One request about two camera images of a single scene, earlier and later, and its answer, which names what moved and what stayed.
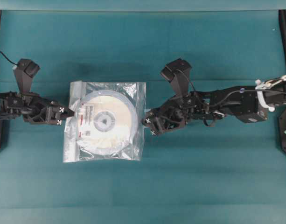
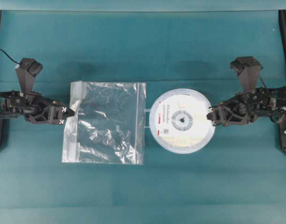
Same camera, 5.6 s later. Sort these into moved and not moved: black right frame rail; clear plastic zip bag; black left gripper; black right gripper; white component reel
Moved: white component reel; black right gripper
Not moved: black right frame rail; clear plastic zip bag; black left gripper
